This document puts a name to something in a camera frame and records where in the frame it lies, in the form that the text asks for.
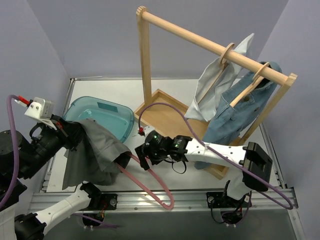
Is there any grey pleated skirt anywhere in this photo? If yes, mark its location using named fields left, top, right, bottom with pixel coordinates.
left=62, top=118, right=131, bottom=190

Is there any pink plastic hanger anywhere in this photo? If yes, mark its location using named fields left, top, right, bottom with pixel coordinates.
left=116, top=163, right=175, bottom=211

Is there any white garment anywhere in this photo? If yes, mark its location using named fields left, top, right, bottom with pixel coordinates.
left=184, top=32, right=255, bottom=123

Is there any beige hanger of white garment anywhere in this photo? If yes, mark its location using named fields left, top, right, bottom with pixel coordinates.
left=197, top=42, right=235, bottom=104

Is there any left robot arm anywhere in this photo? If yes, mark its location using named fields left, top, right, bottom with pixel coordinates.
left=0, top=116, right=101, bottom=240

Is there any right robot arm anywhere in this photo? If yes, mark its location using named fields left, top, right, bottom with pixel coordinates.
left=135, top=130, right=273, bottom=207

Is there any beige hanger of denim skirt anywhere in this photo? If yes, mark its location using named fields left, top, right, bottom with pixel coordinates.
left=229, top=62, right=270, bottom=107

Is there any wooden clothes rack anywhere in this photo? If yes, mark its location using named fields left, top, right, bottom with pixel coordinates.
left=133, top=6, right=298, bottom=181

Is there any teal plastic basin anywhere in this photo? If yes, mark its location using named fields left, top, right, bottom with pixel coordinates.
left=63, top=96, right=135, bottom=143

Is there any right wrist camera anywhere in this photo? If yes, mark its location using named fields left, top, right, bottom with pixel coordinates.
left=137, top=125, right=155, bottom=137

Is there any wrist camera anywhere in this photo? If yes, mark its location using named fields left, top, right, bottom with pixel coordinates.
left=137, top=125, right=155, bottom=137
left=24, top=97, right=55, bottom=122

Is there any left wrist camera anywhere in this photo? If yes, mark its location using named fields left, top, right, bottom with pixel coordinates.
left=24, top=97, right=55, bottom=122

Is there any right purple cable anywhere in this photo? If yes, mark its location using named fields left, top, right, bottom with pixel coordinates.
left=138, top=102, right=294, bottom=226

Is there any aluminium mounting rail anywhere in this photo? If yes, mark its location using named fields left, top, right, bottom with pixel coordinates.
left=26, top=190, right=299, bottom=213

